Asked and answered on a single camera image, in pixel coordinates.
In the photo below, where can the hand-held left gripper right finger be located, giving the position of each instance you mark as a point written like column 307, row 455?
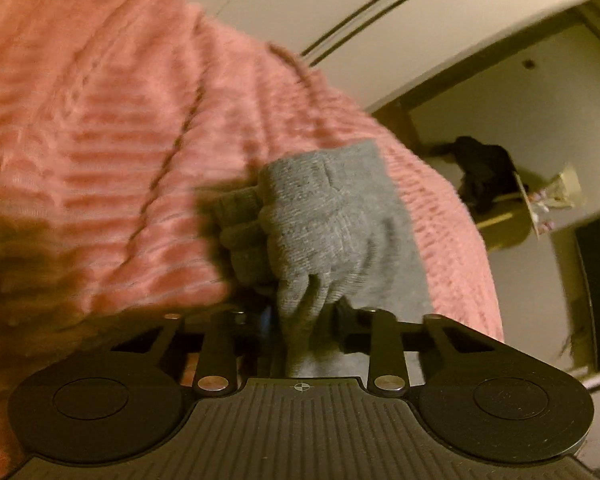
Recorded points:
column 355, row 321

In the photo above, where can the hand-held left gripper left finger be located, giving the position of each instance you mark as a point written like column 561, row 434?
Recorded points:
column 266, row 321

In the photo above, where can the wooden side table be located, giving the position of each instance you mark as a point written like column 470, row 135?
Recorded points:
column 505, row 222

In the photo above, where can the dark cloth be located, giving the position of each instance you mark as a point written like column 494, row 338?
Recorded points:
column 485, row 170

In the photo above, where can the crinkled packet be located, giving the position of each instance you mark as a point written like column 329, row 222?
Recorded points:
column 555, row 195

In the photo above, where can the pink ribbed blanket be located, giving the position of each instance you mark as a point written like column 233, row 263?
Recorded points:
column 105, row 110

